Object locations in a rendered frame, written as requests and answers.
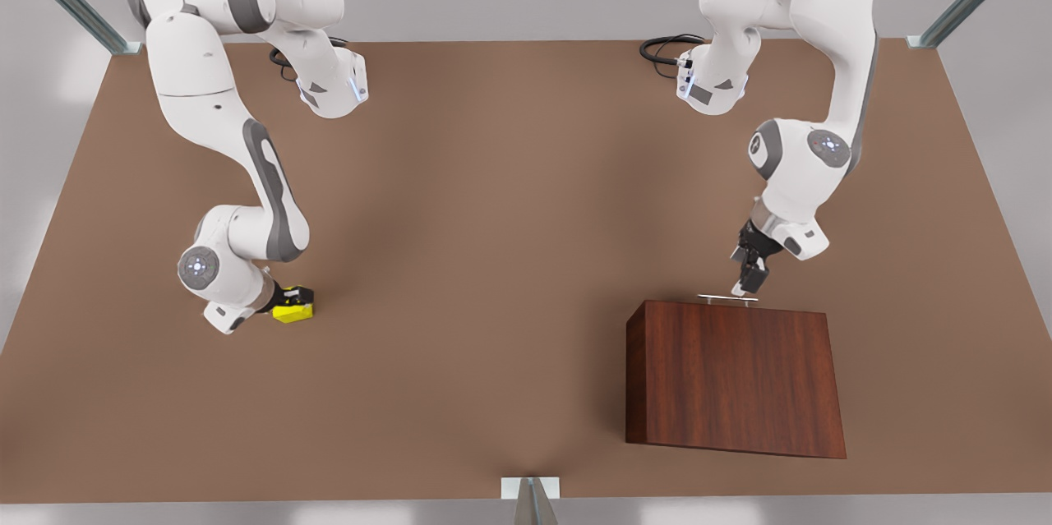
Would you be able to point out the yellow square block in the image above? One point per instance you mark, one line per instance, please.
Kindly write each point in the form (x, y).
(294, 311)

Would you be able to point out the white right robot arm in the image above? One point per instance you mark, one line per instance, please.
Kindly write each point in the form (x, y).
(197, 73)

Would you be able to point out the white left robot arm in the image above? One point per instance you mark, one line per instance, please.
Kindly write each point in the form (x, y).
(830, 40)

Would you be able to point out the dark wooden drawer cabinet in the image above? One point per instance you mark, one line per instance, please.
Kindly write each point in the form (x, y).
(731, 381)

